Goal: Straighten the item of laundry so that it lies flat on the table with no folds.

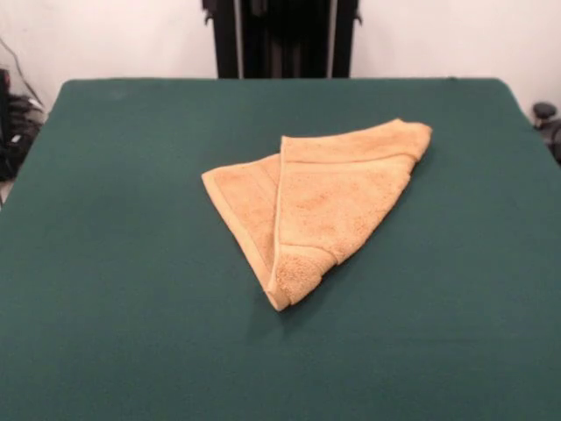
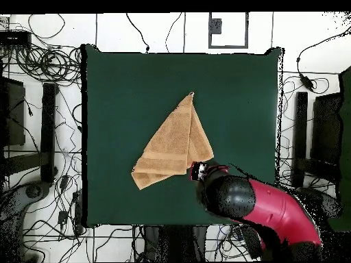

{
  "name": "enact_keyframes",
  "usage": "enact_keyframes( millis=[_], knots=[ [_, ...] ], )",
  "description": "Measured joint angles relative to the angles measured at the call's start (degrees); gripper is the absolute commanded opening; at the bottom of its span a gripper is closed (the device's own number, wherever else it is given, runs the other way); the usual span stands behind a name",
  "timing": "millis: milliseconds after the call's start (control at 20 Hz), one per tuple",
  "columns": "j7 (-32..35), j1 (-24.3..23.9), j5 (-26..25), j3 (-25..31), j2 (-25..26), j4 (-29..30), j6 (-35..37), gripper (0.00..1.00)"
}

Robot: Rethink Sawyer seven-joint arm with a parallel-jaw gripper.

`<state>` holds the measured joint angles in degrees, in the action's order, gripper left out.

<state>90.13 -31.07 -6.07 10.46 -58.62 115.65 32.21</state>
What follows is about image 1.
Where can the dark chair base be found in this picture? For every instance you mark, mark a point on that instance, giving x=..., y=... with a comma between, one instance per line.
x=545, y=114

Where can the black metal stand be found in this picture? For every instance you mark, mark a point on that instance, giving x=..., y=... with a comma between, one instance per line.
x=228, y=44

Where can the black equipment clutter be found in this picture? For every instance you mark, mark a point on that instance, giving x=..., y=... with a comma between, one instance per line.
x=17, y=131

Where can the tan terry towel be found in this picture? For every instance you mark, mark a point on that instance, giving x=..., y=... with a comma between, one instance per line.
x=333, y=197

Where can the dark green table cloth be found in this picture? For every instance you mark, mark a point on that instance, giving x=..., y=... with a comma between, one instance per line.
x=131, y=263

